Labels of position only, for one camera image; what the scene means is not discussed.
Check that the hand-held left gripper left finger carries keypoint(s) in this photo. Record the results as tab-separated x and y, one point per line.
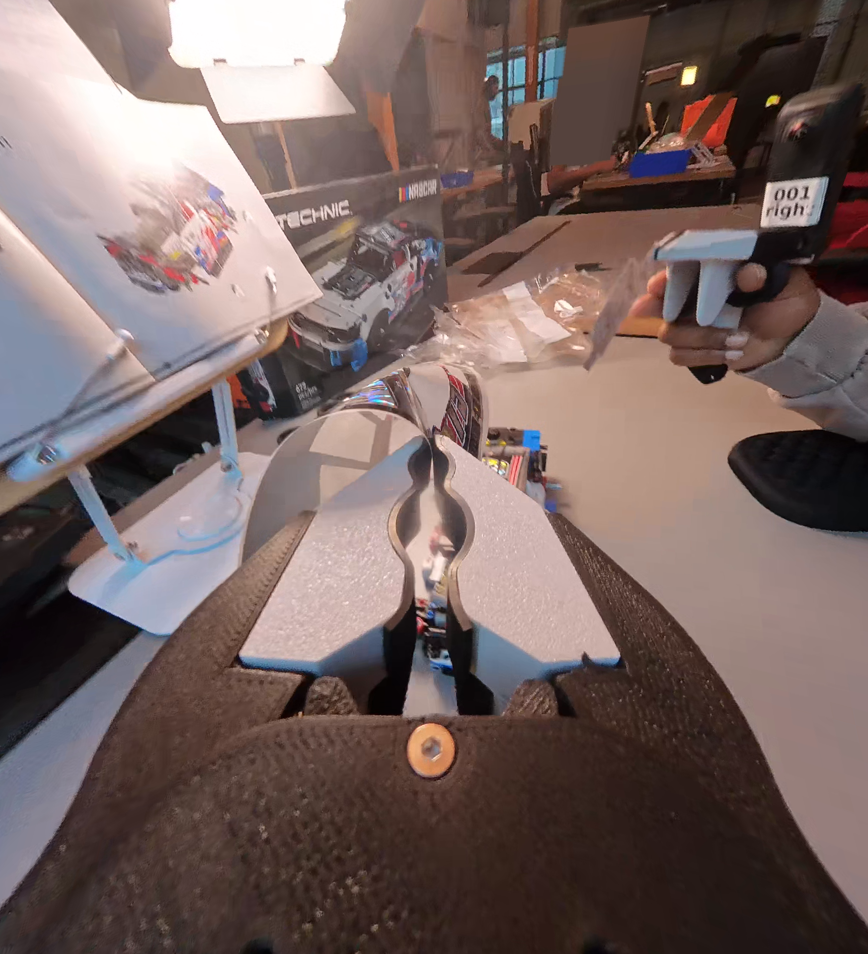
322	589

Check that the studio light panel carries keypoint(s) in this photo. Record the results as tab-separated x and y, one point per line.
270	45

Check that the black lego set box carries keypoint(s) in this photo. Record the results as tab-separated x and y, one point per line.
344	223

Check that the blue storage bin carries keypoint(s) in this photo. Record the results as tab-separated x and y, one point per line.
661	164

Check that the black mesh pad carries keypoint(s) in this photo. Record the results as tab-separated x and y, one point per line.
829	481

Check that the white book stand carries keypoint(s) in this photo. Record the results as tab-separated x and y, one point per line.
158	581

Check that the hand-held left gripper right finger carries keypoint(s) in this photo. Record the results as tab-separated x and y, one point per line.
538	589

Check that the holographic sticker sheet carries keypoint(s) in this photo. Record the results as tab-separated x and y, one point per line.
344	447

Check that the clear plastic bags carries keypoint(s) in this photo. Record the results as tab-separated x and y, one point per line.
523	313

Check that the grey panel board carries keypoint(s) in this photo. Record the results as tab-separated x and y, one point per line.
601	89

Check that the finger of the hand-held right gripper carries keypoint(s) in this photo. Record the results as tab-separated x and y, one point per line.
709	244

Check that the peeled holographic sticker strip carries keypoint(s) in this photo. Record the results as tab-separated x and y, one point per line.
616	313

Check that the lego instruction booklet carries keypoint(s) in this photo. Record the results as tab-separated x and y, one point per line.
143	223

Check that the small blue white lego piece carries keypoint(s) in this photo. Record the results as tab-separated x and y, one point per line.
440	656

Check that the person's right hand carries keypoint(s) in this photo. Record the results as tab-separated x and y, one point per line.
769	320

